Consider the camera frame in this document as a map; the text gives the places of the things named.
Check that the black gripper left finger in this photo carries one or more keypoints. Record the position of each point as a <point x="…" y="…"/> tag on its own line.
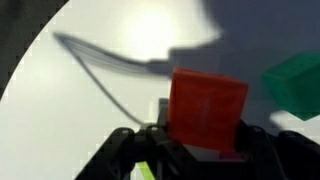
<point x="123" y="149"/>

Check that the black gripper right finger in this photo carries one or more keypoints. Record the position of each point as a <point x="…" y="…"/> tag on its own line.
<point x="288" y="155"/>

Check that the orange cube block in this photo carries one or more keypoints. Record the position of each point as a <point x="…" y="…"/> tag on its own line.
<point x="205" y="109"/>

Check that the yellow cube block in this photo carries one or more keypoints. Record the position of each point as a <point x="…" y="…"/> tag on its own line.
<point x="146" y="171"/>

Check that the magenta cube block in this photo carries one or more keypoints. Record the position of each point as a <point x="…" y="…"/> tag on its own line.
<point x="230" y="156"/>

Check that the green cube block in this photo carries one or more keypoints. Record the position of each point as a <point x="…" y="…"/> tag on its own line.
<point x="294" y="84"/>

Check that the round white table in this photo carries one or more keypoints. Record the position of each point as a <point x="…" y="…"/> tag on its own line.
<point x="103" y="64"/>

